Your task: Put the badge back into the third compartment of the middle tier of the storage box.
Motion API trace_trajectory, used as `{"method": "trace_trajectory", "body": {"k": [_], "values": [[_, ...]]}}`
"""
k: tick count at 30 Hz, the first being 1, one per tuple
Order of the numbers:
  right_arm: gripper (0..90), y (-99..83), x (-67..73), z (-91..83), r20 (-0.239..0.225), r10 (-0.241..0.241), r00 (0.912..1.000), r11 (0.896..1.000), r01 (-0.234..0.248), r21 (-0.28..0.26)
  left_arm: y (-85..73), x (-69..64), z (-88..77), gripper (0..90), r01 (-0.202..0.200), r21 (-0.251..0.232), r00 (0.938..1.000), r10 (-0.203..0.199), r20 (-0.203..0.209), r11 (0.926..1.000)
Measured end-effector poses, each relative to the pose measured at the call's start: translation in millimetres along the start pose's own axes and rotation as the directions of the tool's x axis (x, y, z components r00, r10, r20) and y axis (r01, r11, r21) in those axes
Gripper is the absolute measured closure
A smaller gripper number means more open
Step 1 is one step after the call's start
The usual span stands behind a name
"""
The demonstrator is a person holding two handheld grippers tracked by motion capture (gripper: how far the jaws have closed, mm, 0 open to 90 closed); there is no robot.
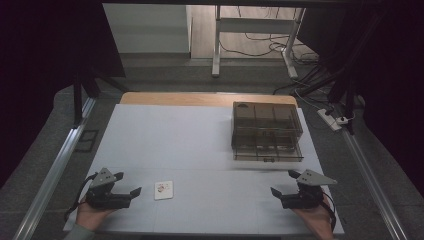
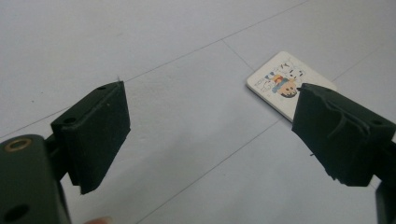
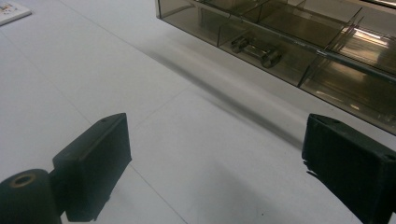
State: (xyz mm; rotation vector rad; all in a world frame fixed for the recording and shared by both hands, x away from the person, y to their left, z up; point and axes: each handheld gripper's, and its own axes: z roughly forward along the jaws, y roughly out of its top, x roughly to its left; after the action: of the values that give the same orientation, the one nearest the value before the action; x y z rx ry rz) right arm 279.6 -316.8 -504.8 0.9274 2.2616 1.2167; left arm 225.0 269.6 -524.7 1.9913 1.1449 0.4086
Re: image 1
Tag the white card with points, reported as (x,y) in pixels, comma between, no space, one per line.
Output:
(163,190)

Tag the wooden table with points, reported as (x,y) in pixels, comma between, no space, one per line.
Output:
(200,99)

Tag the black curtain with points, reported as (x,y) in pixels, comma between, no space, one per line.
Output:
(393,83)
(40,66)

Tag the clear brown drawer box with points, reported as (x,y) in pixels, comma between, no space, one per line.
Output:
(266,131)

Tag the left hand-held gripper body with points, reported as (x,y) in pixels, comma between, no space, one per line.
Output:
(106,198)

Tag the aluminium rail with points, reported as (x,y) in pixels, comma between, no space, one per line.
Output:
(56,170)
(373,186)

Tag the white desk frame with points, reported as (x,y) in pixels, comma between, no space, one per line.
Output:
(216,50)

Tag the white power strip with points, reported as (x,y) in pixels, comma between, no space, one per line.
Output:
(328,119)

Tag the black stand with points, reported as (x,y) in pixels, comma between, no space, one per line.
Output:
(78,100)
(348,96)

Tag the person's right hand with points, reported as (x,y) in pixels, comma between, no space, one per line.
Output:
(315,218)

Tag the person's left hand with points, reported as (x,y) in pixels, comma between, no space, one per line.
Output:
(89,216)

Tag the white table mat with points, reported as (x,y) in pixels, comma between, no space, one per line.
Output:
(183,143)

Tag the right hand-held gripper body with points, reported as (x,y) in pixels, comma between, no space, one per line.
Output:
(308,195)

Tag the black rectangular floor plate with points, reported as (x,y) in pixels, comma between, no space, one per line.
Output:
(87,140)

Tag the white plug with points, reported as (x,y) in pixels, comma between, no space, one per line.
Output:
(344,120)

